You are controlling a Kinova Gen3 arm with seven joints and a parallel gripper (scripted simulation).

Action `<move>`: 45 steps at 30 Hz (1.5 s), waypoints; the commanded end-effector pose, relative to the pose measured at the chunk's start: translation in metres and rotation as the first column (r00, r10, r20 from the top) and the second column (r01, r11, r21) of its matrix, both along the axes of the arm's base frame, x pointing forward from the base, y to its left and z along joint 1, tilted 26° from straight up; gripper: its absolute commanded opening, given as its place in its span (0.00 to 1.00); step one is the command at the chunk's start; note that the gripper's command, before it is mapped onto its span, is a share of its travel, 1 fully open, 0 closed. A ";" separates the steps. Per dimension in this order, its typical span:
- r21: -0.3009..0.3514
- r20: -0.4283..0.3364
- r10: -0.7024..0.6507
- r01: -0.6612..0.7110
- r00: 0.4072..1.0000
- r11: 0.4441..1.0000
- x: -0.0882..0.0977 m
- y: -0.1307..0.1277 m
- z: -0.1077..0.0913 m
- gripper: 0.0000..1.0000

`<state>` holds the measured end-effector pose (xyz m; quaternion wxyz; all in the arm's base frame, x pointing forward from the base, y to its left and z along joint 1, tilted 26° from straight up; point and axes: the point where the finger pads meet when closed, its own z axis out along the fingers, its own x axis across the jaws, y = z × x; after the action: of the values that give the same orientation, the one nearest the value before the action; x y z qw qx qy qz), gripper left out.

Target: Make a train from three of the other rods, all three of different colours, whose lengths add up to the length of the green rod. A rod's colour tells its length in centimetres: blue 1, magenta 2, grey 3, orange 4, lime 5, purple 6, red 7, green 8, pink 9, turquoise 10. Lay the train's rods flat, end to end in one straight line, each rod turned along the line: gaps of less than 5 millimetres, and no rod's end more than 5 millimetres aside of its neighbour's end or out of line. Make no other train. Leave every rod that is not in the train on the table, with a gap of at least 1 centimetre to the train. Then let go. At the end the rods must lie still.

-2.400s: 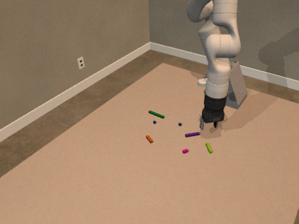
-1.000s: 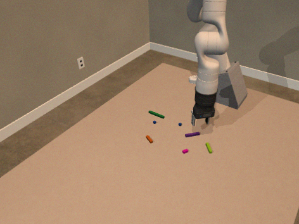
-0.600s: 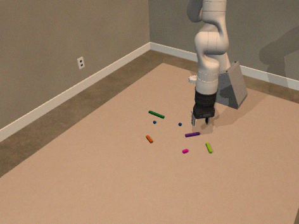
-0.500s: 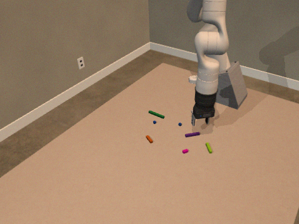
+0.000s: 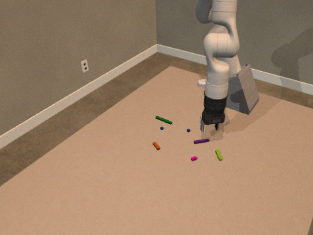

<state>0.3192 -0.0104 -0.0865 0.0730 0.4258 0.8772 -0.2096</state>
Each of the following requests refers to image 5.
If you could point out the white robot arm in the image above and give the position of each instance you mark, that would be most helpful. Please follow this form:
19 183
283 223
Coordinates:
222 40

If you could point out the orange rod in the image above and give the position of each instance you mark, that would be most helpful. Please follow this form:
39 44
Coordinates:
156 146

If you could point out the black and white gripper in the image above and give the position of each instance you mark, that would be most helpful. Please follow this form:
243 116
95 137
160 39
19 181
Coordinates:
215 98

